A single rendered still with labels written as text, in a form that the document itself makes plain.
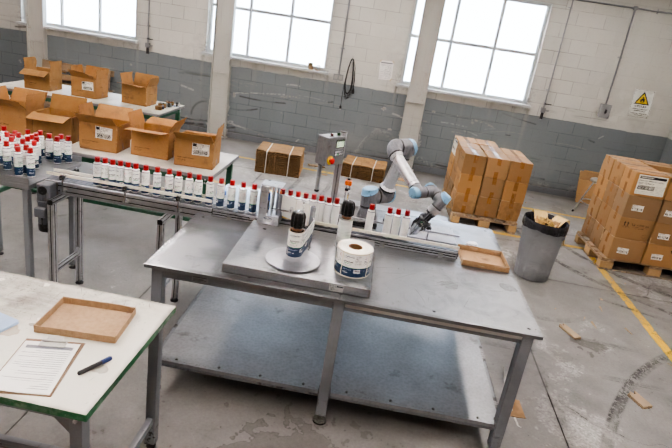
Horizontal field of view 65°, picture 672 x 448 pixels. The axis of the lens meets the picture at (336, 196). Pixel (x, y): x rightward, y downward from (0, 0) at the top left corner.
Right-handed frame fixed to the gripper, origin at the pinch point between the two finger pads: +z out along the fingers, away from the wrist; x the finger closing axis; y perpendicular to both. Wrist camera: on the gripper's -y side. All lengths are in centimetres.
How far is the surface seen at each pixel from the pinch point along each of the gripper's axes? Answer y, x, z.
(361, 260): 68, -29, 10
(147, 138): -112, -200, 115
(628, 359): -52, 214, -16
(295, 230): 63, -66, 22
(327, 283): 78, -37, 28
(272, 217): 16, -78, 45
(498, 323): 80, 44, -14
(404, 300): 74, 2, 11
